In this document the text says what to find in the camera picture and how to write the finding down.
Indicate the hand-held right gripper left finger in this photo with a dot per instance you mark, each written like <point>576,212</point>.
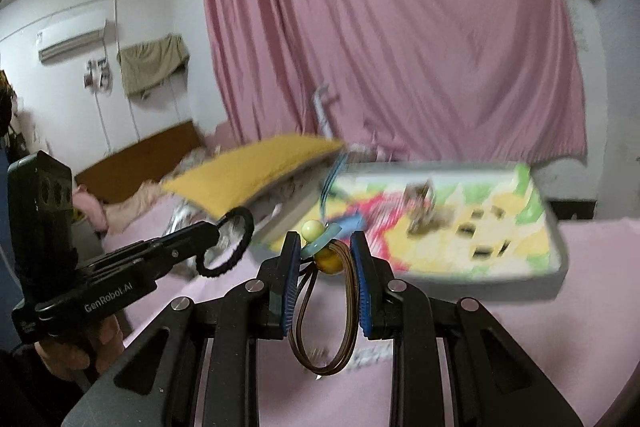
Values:
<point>289,287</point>

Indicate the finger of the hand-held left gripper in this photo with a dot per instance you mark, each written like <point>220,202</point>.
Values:
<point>175,247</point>

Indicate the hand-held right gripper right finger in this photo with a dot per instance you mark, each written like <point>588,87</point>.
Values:
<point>360,287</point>

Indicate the grey box with colourful lining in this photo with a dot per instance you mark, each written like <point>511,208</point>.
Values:
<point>500,227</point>

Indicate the person's left forearm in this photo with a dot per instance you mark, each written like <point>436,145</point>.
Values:
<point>30,397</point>

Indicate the person's left hand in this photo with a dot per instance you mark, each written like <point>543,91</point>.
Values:
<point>80,352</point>

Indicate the silver floral pillow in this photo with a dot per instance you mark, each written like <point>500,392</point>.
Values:
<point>182,219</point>

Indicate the peach floral quilt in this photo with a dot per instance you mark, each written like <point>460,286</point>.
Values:
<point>140,207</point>

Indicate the wooden headboard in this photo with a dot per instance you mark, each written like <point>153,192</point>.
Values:
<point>140,162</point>

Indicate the dark hanging clothes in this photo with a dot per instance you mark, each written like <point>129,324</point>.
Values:
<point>12,117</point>

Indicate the beige hair clip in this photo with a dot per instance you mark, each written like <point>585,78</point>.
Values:
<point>420,207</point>

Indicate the yellow pillow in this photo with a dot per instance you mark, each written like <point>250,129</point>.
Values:
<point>250,172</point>

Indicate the white air conditioner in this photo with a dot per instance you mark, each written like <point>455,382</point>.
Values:
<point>70,42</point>

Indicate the olive hanging cloth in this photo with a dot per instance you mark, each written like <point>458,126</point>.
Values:
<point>150,64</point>

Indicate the pink blanket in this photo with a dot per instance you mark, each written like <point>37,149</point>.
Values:
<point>550,332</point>

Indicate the pink curtain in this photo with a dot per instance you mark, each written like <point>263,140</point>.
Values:
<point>375,32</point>

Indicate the wall hooks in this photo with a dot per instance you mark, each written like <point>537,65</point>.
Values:
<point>102,74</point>

